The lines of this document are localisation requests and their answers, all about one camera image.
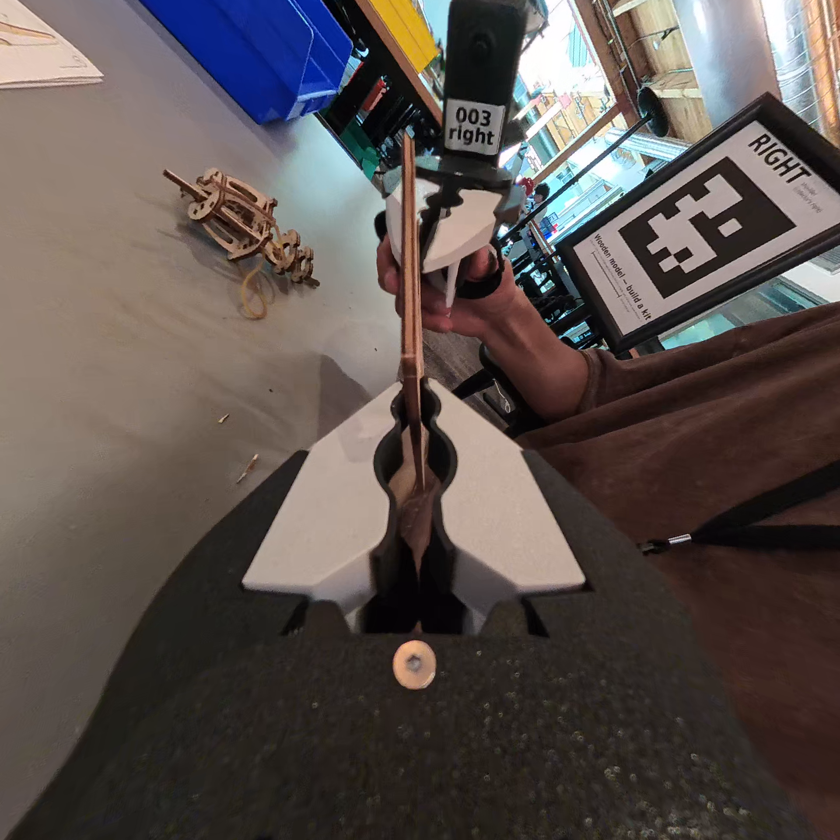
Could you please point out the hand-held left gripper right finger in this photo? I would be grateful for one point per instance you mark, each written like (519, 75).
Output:
(505, 518)

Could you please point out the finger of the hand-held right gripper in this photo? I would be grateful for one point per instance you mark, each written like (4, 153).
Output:
(463, 239)
(394, 220)

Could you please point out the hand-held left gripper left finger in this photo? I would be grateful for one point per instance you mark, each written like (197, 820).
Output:
(315, 518)

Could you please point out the thin plywood parts sheet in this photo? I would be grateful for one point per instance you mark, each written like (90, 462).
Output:
(411, 295)

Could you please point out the person's right forearm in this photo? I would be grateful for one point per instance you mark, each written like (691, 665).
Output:
(544, 374)

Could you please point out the assembled wooden model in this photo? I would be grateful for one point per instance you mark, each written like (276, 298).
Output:
(229, 210)

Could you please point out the person's right hand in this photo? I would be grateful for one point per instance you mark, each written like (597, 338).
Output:
(436, 315)

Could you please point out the green plastic bin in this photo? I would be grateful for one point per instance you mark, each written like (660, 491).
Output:
(358, 148)

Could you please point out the yellow plastic bin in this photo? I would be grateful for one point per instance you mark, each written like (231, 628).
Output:
(403, 26)

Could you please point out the yellow rubber band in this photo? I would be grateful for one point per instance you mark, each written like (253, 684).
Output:
(253, 289)

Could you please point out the blue plastic bin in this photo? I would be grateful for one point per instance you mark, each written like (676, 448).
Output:
(262, 46)

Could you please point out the black framed tag sign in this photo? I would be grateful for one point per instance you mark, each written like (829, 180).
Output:
(709, 223)

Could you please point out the paper instruction booklet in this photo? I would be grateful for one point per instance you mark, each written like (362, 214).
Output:
(33, 46)

